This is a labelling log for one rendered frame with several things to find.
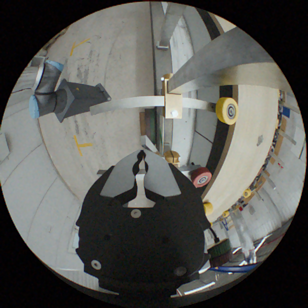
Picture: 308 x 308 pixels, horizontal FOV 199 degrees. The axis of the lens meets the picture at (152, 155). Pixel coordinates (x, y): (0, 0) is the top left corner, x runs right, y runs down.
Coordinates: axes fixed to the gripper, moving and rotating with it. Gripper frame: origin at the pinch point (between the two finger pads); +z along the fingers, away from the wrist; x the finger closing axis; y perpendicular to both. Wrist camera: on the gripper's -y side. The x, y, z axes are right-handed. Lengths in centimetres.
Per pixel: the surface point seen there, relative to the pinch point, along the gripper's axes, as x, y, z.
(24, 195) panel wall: -259, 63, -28
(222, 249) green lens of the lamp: 12.1, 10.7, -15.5
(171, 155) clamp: 7.7, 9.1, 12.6
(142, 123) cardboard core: -6, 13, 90
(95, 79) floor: -63, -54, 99
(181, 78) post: 6.4, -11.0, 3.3
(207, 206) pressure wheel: 31.0, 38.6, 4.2
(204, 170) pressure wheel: 19.7, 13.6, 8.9
